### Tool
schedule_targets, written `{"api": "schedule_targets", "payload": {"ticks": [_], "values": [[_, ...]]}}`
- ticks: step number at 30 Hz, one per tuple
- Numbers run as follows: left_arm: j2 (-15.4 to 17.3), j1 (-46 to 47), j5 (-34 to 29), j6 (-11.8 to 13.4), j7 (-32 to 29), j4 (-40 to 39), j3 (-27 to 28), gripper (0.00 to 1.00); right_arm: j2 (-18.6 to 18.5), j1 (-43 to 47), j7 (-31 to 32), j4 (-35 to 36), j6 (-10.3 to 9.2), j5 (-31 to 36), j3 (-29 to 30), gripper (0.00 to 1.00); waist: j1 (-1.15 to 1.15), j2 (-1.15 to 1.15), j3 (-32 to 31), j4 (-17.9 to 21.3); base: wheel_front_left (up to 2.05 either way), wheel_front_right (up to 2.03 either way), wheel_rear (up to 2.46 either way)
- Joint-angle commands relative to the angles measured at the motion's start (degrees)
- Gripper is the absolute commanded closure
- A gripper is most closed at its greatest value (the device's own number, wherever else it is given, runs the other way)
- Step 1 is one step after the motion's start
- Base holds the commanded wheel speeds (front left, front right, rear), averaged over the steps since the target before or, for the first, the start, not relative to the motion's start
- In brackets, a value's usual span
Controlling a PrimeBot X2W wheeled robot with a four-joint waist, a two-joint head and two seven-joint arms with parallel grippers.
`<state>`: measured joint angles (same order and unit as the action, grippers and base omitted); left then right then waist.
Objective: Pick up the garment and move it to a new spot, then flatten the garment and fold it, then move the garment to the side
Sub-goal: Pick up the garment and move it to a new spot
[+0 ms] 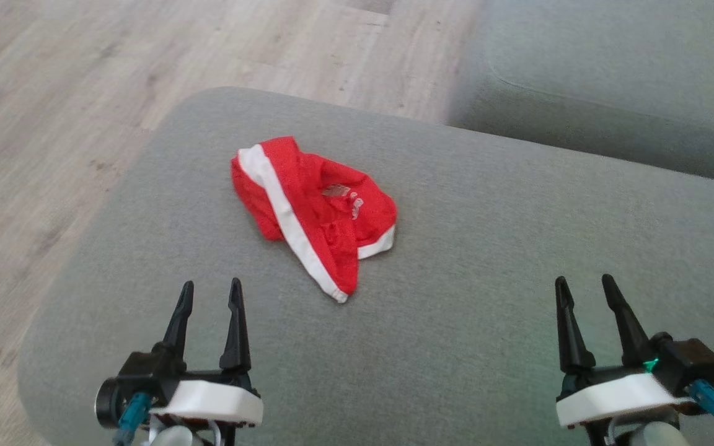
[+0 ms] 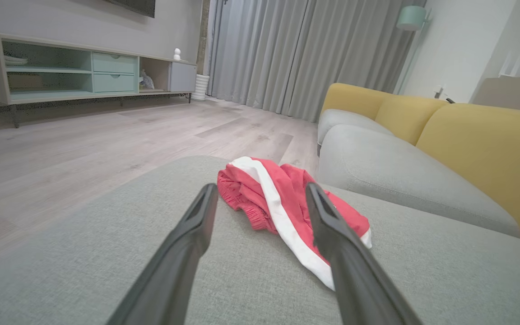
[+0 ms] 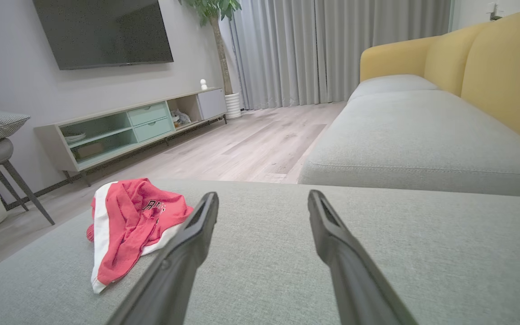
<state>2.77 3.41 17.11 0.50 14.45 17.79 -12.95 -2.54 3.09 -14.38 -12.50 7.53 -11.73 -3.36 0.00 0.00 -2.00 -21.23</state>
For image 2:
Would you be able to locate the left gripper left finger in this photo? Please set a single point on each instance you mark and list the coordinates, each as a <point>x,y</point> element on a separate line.
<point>174,262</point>

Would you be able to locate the grey sofa seat cushion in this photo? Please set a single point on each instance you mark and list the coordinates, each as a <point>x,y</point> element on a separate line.
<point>400,180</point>
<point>345,119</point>

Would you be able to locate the black plug at socket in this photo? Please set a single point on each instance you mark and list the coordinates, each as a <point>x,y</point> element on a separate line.
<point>449,100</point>

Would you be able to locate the mint cabinet drawer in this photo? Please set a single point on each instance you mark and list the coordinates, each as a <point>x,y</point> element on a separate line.
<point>113,83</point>
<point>113,63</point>

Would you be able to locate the grey cabinet door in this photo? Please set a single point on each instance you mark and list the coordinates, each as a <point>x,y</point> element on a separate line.
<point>182,76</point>

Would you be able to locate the stack of pale plates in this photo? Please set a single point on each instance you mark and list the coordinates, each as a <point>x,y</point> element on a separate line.
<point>15,61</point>

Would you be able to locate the small grey plush toy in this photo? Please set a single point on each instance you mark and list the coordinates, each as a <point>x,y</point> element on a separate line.
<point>147,81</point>

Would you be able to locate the red shorts with white stripe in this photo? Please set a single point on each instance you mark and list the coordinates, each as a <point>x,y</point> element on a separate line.
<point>246,189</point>

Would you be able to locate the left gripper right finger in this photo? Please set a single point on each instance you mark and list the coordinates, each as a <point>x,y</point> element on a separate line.
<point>355,271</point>

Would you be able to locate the dark wall television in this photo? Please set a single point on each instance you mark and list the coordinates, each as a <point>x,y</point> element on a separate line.
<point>136,6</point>

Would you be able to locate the small white figurine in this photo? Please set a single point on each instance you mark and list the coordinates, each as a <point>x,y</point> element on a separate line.
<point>177,54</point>

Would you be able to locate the white ribbed pot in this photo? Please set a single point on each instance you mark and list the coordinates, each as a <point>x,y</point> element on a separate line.
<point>200,88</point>

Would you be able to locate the narrow yellow sofa backrest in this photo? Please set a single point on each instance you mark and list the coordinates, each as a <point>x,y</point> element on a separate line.
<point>406,117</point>

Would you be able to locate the mint shade floor lamp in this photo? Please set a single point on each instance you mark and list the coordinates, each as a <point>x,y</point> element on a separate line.
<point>411,18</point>

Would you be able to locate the grey pleated curtain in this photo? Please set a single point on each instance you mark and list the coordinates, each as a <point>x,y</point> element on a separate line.
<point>296,49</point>

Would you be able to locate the wide yellow sofa backrest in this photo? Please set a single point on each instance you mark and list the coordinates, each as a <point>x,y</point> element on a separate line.
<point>490,158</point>

